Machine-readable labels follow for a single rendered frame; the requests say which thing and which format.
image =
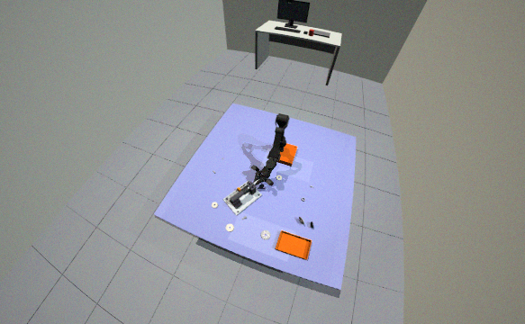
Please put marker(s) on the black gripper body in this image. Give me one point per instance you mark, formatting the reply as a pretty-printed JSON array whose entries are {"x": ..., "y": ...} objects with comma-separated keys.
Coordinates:
[{"x": 264, "y": 173}]

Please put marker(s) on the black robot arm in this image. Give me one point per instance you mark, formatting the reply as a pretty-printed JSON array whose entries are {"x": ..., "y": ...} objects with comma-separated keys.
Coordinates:
[{"x": 279, "y": 142}]

